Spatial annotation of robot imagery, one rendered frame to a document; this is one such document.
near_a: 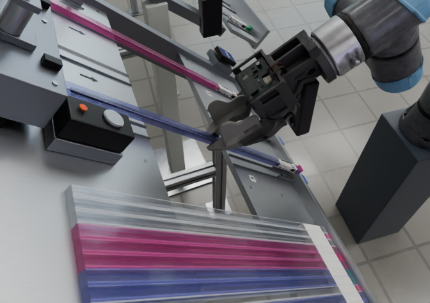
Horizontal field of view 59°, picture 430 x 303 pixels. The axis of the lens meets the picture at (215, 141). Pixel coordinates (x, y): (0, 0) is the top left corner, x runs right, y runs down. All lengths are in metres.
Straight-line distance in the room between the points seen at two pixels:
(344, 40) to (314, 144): 1.29
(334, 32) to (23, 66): 0.37
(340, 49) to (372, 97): 1.57
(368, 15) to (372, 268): 1.17
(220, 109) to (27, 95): 0.30
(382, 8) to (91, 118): 0.38
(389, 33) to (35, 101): 0.43
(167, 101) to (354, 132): 0.96
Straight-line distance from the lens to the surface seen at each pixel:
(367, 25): 0.55
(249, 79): 0.53
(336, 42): 0.54
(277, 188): 0.72
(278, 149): 0.84
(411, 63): 0.64
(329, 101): 2.01
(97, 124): 0.40
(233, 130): 0.55
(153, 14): 1.10
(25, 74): 0.38
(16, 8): 0.39
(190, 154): 1.71
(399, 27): 0.56
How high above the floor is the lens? 1.39
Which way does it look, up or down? 52 degrees down
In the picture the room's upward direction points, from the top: straight up
